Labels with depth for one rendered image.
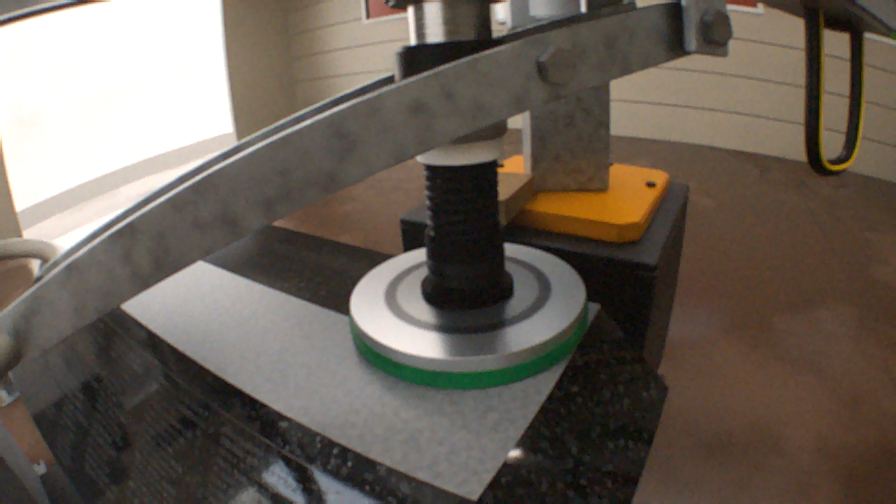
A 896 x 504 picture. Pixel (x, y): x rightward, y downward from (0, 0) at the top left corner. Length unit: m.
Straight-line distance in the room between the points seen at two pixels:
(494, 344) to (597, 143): 0.78
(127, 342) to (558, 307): 0.48
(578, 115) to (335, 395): 0.84
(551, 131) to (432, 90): 0.76
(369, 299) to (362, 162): 0.16
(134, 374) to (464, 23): 0.49
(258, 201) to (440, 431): 0.19
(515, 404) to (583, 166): 0.81
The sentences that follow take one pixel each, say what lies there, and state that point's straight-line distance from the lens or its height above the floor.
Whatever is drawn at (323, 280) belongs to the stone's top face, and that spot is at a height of 0.87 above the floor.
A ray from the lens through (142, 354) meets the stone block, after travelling 0.55.
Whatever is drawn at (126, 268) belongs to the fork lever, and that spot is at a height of 0.99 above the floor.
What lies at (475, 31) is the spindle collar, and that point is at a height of 1.11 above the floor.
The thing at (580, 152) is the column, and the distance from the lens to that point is 1.06.
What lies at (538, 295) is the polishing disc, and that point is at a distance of 0.40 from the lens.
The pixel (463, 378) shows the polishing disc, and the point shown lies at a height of 0.88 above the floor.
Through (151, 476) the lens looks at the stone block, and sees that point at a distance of 0.51.
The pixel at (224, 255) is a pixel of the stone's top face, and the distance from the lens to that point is 0.68.
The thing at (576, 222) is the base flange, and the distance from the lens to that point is 0.92.
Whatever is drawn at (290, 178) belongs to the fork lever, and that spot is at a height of 1.03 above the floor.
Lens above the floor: 1.09
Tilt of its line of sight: 24 degrees down
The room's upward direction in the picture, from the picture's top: 4 degrees counter-clockwise
